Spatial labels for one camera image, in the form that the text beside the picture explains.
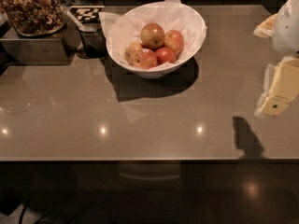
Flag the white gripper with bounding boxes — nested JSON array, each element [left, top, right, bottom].
[[253, 0, 299, 118]]

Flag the red-yellow apple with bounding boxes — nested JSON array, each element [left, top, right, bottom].
[[164, 30, 184, 56], [140, 23, 164, 49]]

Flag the red apple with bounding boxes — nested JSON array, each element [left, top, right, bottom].
[[155, 47, 177, 64], [132, 49, 158, 69]]

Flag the white ceramic bowl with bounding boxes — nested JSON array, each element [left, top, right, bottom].
[[105, 2, 207, 79]]

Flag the front left red apple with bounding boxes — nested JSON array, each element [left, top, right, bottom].
[[132, 49, 158, 69]]

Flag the left yellowish apple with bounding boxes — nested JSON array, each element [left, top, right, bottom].
[[124, 41, 142, 64]]

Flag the white paper bowl liner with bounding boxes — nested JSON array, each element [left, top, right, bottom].
[[98, 0, 207, 72]]

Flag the dark glass cup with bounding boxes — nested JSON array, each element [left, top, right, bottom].
[[79, 22, 107, 58]]

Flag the black white marker card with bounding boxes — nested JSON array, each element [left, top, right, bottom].
[[70, 6, 105, 23]]

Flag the dark metal box stand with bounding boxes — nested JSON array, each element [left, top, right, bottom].
[[0, 22, 81, 65]]

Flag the glass jar of granola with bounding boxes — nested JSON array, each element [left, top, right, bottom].
[[0, 0, 65, 37]]

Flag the white scoop handle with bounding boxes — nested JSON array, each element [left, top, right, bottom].
[[60, 5, 85, 32]]

